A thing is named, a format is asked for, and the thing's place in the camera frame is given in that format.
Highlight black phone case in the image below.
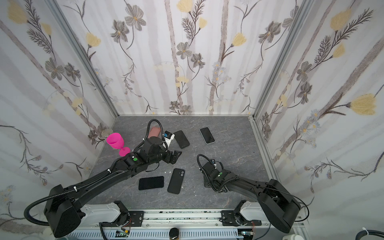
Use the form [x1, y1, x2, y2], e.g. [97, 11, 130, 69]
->
[174, 130, 190, 149]
[167, 168, 185, 195]

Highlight black smartphone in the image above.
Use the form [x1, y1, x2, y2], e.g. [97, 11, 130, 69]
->
[200, 127, 216, 144]
[139, 176, 164, 191]

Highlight light blue phone case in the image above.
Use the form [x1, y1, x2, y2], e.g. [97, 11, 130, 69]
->
[199, 126, 217, 145]

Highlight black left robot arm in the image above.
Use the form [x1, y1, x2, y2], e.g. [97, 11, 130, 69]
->
[24, 131, 182, 238]

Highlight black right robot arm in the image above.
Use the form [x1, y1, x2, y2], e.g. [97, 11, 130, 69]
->
[197, 154, 301, 233]

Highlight salmon pink phone case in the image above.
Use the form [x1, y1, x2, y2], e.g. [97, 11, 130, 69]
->
[148, 127, 162, 138]

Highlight pink silicone cup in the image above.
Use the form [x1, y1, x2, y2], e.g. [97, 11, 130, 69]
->
[106, 133, 131, 157]

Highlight black round knob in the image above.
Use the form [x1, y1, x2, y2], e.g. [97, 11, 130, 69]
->
[169, 228, 180, 240]

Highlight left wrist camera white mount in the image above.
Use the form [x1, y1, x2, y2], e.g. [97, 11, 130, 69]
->
[163, 131, 175, 147]

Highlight white slotted cable duct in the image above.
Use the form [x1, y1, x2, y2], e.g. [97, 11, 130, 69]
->
[67, 229, 244, 240]

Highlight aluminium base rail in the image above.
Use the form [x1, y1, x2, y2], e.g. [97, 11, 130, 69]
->
[59, 202, 272, 233]

